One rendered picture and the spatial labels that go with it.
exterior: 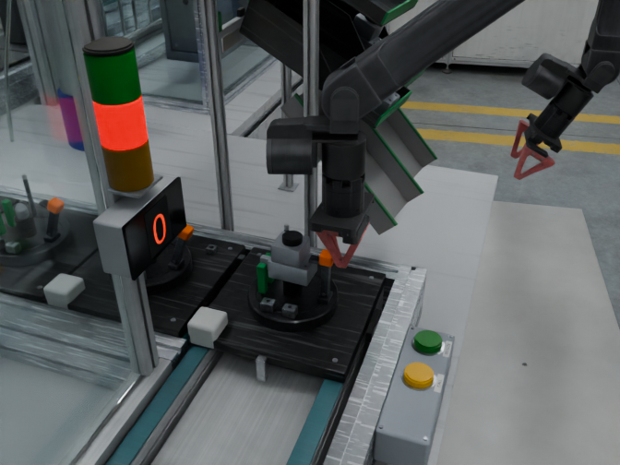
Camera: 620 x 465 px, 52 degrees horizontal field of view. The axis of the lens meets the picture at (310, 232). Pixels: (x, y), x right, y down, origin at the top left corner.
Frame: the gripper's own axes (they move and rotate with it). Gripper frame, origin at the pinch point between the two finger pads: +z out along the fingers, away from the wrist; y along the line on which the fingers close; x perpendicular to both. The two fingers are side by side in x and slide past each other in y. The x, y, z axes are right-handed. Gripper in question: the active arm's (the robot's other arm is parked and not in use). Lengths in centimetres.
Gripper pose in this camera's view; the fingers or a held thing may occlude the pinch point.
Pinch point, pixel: (341, 262)
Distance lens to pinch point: 91.6
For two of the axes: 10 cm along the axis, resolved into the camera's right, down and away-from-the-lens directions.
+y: -3.3, 5.1, -7.9
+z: 0.1, 8.4, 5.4
